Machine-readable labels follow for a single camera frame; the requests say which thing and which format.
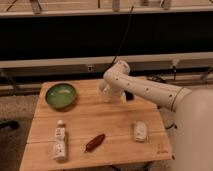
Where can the black rectangular block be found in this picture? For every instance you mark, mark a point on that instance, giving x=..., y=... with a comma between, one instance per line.
x=129, y=96

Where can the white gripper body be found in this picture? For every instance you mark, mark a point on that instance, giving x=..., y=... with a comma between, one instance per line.
x=116, y=94

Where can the white plastic bottle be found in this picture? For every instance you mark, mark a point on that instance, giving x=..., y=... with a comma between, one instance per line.
x=59, y=147

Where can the red chili pepper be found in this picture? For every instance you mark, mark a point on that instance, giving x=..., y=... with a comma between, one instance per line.
x=94, y=143

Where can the wooden table board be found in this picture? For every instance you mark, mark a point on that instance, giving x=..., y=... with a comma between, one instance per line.
x=88, y=118

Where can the green ceramic bowl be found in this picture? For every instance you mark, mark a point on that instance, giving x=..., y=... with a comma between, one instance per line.
x=60, y=95

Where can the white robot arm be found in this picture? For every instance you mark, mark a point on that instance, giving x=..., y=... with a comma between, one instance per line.
x=193, y=138

